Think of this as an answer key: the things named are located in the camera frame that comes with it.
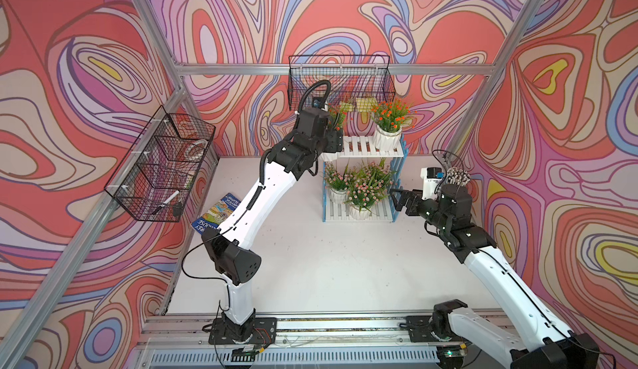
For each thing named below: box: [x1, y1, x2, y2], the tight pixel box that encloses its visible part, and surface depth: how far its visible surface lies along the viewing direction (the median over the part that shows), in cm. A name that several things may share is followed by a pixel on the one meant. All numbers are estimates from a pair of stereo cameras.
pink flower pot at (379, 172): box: [360, 157, 398, 193], surface depth 93 cm
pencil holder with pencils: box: [446, 167, 472, 187], surface depth 90 cm
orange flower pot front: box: [370, 99, 417, 153], surface depth 82 cm
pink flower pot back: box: [343, 181, 388, 221], surface depth 88 cm
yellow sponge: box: [338, 98, 378, 113], surface depth 86 cm
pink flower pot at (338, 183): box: [323, 162, 353, 204], surface depth 95 cm
